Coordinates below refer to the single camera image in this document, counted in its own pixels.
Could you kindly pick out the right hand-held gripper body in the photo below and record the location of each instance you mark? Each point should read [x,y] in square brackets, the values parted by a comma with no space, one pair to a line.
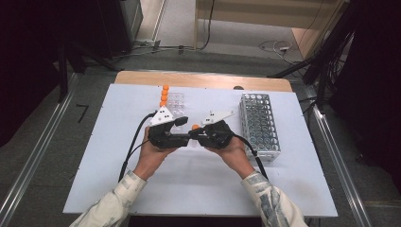
[219,135]

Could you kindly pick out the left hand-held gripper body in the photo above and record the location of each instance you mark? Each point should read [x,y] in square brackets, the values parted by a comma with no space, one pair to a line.
[160,138]

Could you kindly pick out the clear plastic test tube rack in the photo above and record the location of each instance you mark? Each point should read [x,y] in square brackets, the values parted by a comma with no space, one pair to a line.
[177,104]

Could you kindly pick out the metal test tube rack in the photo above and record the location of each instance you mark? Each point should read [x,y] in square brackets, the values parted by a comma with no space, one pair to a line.
[261,126]

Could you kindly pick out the person's left hand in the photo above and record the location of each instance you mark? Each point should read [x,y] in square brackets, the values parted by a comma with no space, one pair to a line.
[151,160]

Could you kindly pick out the person's right hand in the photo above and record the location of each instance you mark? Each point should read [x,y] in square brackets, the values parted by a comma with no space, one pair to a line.
[235,156]

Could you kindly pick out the white table board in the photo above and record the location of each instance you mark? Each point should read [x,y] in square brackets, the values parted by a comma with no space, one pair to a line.
[205,186]

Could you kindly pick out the dark round table grommet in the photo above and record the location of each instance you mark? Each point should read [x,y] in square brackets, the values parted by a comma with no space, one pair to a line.
[238,87]

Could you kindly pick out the black metal stand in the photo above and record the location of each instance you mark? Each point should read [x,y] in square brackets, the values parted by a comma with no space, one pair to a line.
[63,78]
[327,41]

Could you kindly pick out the black cabinet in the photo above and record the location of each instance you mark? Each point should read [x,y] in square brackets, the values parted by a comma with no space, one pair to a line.
[116,25]

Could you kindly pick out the light wooden furniture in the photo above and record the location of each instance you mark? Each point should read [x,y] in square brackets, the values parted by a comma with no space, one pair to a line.
[268,15]

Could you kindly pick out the dark curtain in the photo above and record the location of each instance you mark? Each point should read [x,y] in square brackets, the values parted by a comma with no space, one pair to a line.
[378,78]
[31,63]

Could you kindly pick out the aluminium floor rail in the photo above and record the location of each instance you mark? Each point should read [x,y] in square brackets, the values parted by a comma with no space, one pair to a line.
[343,176]
[34,157]

